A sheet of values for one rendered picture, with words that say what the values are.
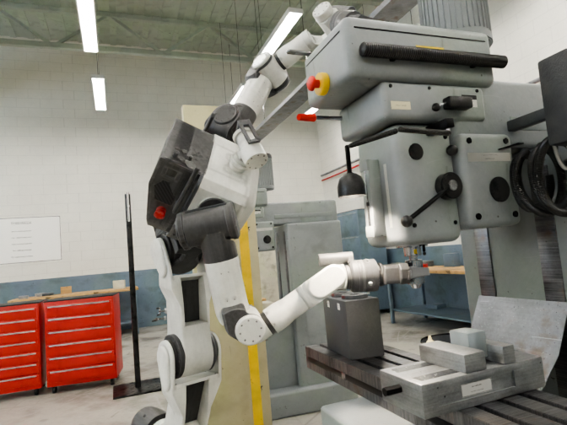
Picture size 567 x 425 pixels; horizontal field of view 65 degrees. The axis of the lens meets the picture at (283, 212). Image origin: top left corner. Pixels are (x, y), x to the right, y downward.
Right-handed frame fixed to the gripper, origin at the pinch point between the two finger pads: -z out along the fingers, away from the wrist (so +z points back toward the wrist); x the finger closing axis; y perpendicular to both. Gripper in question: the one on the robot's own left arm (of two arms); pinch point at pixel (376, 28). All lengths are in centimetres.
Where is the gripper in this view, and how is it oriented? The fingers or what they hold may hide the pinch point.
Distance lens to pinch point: 145.8
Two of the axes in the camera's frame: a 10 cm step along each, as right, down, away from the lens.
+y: 2.0, -9.2, -3.4
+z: -5.2, -3.9, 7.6
